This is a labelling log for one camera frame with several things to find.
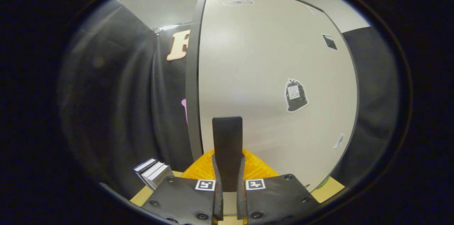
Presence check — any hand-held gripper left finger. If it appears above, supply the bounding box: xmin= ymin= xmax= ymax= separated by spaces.
xmin=142 ymin=117 xmax=228 ymax=225

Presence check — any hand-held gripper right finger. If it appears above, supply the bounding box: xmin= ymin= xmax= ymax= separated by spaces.
xmin=228 ymin=117 xmax=320 ymax=225

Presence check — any white shoe cabinet door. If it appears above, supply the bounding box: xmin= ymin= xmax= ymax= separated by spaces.
xmin=198 ymin=0 xmax=359 ymax=192

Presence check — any small upright book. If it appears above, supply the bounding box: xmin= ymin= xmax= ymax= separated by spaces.
xmin=141 ymin=162 xmax=165 ymax=183
xmin=146 ymin=164 xmax=175 ymax=191
xmin=134 ymin=158 xmax=158 ymax=178

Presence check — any black backdrop cloth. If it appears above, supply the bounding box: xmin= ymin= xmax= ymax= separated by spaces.
xmin=59 ymin=0 xmax=401 ymax=197

